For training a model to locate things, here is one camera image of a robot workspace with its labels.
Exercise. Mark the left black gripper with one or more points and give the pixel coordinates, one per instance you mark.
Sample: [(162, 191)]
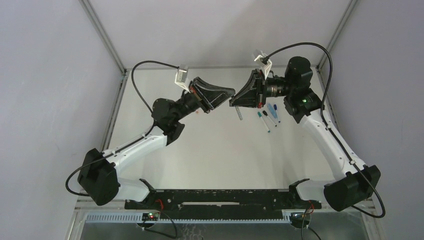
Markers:
[(199, 98)]

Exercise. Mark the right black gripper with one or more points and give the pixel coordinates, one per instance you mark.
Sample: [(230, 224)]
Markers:
[(259, 88)]

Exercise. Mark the black checkered pen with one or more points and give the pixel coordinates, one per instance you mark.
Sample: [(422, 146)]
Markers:
[(240, 116)]

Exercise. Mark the white pen green end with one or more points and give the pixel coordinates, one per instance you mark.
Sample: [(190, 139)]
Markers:
[(263, 122)]

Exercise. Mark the light blue correction tape pen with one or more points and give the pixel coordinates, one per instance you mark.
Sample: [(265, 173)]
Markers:
[(272, 110)]

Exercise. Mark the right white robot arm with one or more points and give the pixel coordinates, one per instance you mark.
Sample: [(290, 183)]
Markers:
[(354, 181)]

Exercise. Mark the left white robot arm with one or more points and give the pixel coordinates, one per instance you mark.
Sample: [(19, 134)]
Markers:
[(100, 175)]

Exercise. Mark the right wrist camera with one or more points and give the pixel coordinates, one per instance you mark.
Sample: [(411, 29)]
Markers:
[(260, 58)]

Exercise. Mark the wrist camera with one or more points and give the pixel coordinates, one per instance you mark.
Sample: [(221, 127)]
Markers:
[(181, 77), (260, 58)]

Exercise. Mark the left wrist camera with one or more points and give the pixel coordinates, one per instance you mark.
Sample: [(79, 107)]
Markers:
[(181, 77)]

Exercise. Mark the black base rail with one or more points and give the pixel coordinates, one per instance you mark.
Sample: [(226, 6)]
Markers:
[(223, 204)]

